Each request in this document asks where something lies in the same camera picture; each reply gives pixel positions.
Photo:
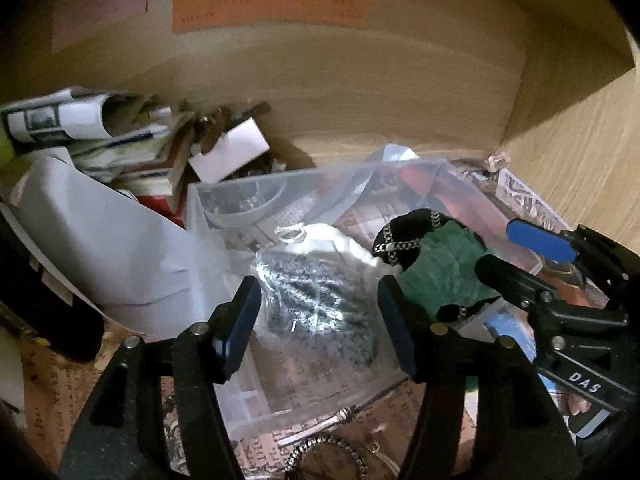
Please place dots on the rolled printed paper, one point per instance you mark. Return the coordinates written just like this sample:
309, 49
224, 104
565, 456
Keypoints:
60, 117

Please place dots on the clear plastic zip bag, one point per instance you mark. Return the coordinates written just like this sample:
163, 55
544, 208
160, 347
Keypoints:
310, 280

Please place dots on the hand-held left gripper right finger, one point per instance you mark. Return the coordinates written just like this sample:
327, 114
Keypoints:
397, 332

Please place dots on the person's right hand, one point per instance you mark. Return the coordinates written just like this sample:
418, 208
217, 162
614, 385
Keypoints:
577, 404

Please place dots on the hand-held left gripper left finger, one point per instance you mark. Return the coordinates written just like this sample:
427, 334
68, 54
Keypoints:
239, 321

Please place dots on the bunch of keys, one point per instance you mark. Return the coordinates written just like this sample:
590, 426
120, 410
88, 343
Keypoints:
212, 125

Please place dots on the pink paper note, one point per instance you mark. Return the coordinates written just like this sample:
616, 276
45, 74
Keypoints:
97, 7

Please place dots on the green cloth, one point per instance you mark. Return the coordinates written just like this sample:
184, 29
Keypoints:
445, 272

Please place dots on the stack of booklets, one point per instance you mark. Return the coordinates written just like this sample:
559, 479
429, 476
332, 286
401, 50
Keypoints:
140, 162

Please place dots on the white card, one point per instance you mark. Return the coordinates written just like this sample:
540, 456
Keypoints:
230, 150

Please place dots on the red box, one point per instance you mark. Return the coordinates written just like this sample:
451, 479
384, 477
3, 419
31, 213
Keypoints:
167, 207

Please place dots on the newspaper print liner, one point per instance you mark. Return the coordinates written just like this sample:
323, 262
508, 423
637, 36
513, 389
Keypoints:
55, 400

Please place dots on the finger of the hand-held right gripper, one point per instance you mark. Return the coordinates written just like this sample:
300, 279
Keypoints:
515, 280
537, 241

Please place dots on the large white paper sheet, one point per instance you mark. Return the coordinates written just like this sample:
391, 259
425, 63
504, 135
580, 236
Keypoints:
110, 245

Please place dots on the steel wool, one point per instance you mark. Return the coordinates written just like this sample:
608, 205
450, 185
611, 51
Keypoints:
315, 305

